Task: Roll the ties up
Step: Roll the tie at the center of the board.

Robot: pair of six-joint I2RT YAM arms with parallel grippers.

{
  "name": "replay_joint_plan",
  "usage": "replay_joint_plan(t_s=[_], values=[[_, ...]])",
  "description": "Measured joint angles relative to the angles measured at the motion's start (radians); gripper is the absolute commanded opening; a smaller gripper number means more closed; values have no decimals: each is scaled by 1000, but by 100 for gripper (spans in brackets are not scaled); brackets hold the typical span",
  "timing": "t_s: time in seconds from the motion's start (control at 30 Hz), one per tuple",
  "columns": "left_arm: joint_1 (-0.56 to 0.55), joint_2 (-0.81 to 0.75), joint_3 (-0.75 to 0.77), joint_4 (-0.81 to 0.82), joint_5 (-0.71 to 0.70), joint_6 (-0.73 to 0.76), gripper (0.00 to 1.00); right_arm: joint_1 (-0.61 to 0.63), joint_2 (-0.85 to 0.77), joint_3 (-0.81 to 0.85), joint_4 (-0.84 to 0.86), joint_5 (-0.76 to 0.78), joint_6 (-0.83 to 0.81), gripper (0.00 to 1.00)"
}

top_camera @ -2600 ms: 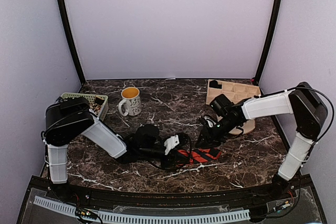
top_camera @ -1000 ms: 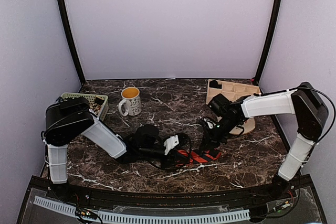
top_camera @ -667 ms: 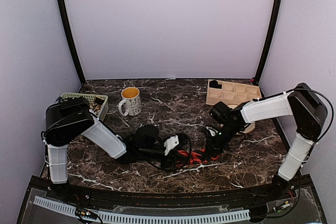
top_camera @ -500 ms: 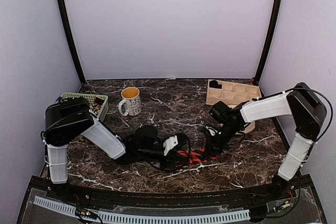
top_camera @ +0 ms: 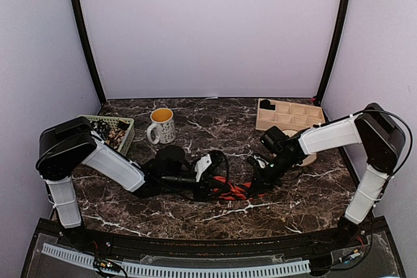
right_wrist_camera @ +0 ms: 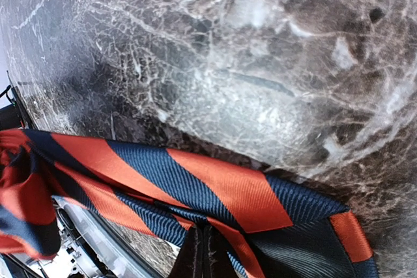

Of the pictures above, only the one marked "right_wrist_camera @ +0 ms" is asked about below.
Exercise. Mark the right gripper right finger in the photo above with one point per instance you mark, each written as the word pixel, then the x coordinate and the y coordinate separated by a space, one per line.
pixel 216 262

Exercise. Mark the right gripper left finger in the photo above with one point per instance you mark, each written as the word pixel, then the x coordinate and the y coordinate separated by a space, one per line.
pixel 189 262

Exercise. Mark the red navy striped tie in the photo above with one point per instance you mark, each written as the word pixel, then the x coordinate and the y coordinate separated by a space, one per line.
pixel 273 227

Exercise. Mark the black front rail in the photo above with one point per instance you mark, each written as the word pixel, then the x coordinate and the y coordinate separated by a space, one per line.
pixel 15 114

